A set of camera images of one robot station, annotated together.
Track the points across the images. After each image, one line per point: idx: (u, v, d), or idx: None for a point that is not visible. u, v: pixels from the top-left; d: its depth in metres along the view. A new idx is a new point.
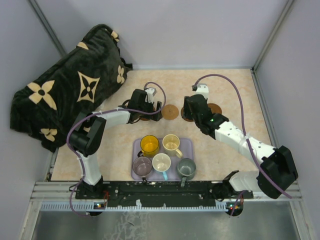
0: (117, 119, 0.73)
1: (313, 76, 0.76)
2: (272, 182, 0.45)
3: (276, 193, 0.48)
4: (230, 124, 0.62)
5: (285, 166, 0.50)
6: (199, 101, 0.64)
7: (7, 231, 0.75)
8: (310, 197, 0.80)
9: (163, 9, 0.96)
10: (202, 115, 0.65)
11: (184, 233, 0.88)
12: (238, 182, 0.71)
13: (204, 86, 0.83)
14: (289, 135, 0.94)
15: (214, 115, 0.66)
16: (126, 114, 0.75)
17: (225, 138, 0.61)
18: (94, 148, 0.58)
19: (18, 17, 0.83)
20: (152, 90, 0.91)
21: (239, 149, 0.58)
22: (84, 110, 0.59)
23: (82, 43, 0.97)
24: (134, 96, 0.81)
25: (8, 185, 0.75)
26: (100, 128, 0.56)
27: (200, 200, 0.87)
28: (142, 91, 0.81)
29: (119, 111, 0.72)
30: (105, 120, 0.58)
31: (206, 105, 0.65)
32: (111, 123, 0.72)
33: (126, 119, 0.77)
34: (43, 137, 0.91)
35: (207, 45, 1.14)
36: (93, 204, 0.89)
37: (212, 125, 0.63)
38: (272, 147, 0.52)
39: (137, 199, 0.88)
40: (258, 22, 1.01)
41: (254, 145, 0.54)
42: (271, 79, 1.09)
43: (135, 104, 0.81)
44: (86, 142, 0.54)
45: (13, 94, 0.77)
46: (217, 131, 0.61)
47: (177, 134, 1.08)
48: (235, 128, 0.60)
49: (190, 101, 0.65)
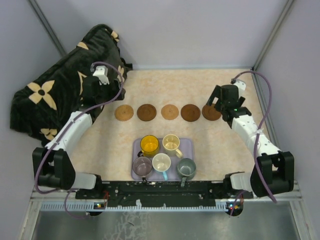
0: (80, 129, 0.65)
1: (313, 75, 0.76)
2: (261, 175, 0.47)
3: (262, 191, 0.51)
4: (249, 118, 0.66)
5: (282, 171, 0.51)
6: (231, 89, 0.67)
7: (7, 232, 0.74)
8: (311, 198, 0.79)
9: (163, 9, 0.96)
10: (228, 103, 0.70)
11: (184, 233, 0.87)
12: (237, 181, 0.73)
13: (243, 83, 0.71)
14: (289, 135, 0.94)
15: (240, 107, 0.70)
16: (85, 116, 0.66)
17: (239, 127, 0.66)
18: (70, 175, 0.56)
19: (18, 17, 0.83)
20: (101, 68, 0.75)
21: (247, 140, 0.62)
22: (39, 148, 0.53)
23: (82, 43, 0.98)
24: (85, 90, 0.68)
25: (8, 184, 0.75)
26: (66, 158, 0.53)
27: (199, 200, 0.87)
28: (92, 79, 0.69)
29: (74, 122, 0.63)
30: (65, 152, 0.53)
31: (235, 96, 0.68)
32: (75, 140, 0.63)
33: (89, 121, 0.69)
34: (43, 137, 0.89)
35: (207, 45, 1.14)
36: (93, 204, 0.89)
37: (234, 114, 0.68)
38: (277, 150, 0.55)
39: (137, 199, 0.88)
40: (258, 22, 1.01)
41: (262, 141, 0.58)
42: (271, 79, 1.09)
43: (90, 96, 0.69)
44: (59, 179, 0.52)
45: (13, 94, 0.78)
46: (235, 119, 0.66)
47: (177, 134, 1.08)
48: (252, 123, 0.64)
49: (223, 87, 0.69)
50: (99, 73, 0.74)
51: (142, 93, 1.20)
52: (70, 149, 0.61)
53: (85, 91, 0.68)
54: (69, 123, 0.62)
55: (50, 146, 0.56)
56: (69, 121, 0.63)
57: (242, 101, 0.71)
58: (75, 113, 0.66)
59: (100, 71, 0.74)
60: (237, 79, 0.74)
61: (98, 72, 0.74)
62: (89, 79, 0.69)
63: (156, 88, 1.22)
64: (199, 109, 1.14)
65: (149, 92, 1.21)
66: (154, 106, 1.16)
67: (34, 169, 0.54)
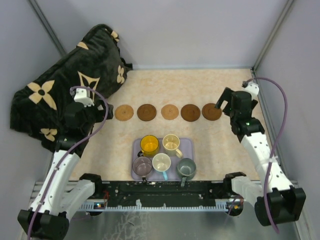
0: (68, 173, 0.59)
1: (314, 75, 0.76)
2: (269, 212, 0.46)
3: (266, 221, 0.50)
4: (262, 138, 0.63)
5: (292, 205, 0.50)
6: (243, 98, 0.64)
7: (7, 231, 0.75)
8: (311, 198, 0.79)
9: (162, 9, 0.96)
10: (239, 113, 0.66)
11: (184, 232, 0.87)
12: (238, 186, 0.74)
13: (256, 86, 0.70)
14: (289, 134, 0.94)
15: (252, 119, 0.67)
16: (70, 156, 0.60)
17: (250, 148, 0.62)
18: (63, 226, 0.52)
19: (19, 18, 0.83)
20: (82, 91, 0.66)
21: (257, 165, 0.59)
22: (24, 210, 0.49)
23: (82, 43, 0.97)
24: (69, 121, 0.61)
25: (8, 184, 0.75)
26: (54, 217, 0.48)
27: (200, 200, 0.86)
28: (75, 109, 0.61)
29: (58, 168, 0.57)
30: (52, 215, 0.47)
31: (248, 106, 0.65)
32: (65, 187, 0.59)
33: (76, 159, 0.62)
34: (43, 137, 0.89)
35: (208, 44, 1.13)
36: (93, 204, 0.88)
37: (245, 128, 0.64)
38: (289, 183, 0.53)
39: (137, 199, 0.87)
40: (258, 22, 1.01)
41: (273, 173, 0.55)
42: (271, 79, 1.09)
43: (75, 127, 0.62)
44: (52, 235, 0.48)
45: (13, 93, 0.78)
46: (247, 138, 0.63)
47: (177, 134, 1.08)
48: (264, 144, 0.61)
49: (234, 95, 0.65)
50: (80, 96, 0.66)
51: (142, 93, 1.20)
52: (60, 200, 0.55)
53: (68, 122, 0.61)
54: (53, 171, 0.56)
55: (35, 207, 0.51)
56: (53, 168, 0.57)
57: (254, 104, 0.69)
58: (58, 155, 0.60)
59: (82, 95, 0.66)
60: (248, 82, 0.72)
61: (79, 95, 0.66)
62: (71, 109, 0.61)
63: (156, 88, 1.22)
64: (199, 109, 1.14)
65: (149, 92, 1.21)
66: (154, 106, 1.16)
67: (25, 229, 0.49)
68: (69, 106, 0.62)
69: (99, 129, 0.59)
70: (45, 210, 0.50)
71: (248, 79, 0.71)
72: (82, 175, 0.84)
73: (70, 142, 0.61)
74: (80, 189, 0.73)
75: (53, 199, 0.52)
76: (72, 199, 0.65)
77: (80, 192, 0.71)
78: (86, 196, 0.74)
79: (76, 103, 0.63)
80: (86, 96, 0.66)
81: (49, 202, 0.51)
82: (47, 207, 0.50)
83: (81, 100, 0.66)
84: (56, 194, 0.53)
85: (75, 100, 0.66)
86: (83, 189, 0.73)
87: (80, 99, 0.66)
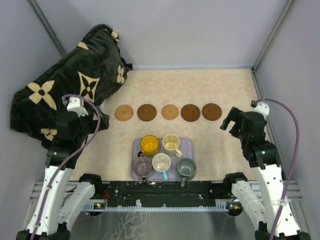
0: (61, 188, 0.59)
1: (314, 76, 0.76)
2: None
3: None
4: (278, 174, 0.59)
5: None
6: (256, 121, 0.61)
7: (7, 231, 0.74)
8: (311, 198, 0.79)
9: (163, 10, 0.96)
10: (252, 136, 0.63)
11: (184, 233, 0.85)
12: (238, 194, 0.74)
13: (266, 106, 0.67)
14: (288, 135, 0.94)
15: (266, 143, 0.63)
16: (62, 173, 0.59)
17: (262, 182, 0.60)
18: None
19: (19, 17, 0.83)
20: (75, 99, 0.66)
21: (266, 202, 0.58)
22: (21, 233, 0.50)
23: (82, 43, 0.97)
24: (62, 131, 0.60)
25: (8, 184, 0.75)
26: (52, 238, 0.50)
27: (200, 200, 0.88)
28: (68, 118, 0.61)
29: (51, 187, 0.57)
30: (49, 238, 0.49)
31: (261, 130, 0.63)
32: (60, 202, 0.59)
33: (70, 171, 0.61)
34: (43, 137, 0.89)
35: (207, 44, 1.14)
36: (93, 204, 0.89)
37: (258, 154, 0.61)
38: (297, 228, 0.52)
39: (137, 199, 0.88)
40: (258, 22, 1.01)
41: (283, 214, 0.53)
42: (271, 79, 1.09)
43: (68, 137, 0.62)
44: None
45: (13, 94, 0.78)
46: (261, 171, 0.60)
47: (177, 134, 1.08)
48: (278, 181, 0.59)
49: (246, 116, 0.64)
50: (73, 105, 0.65)
51: (142, 93, 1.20)
52: (57, 216, 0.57)
53: (61, 132, 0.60)
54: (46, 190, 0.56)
55: (32, 228, 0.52)
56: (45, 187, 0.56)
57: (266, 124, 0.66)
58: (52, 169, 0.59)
59: (75, 103, 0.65)
60: (258, 102, 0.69)
61: (72, 104, 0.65)
62: (64, 118, 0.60)
63: (156, 88, 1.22)
64: (199, 109, 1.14)
65: (149, 92, 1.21)
66: (154, 106, 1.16)
67: None
68: (62, 115, 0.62)
69: (91, 139, 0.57)
70: (42, 232, 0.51)
71: (258, 99, 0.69)
72: (82, 175, 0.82)
73: (61, 154, 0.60)
74: (78, 194, 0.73)
75: (48, 220, 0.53)
76: (72, 206, 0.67)
77: (80, 198, 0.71)
78: (86, 199, 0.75)
79: (69, 113, 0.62)
80: (80, 105, 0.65)
81: (46, 223, 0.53)
82: (43, 229, 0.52)
83: (75, 109, 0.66)
84: (51, 213, 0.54)
85: (69, 110, 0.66)
86: (83, 194, 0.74)
87: (73, 108, 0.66)
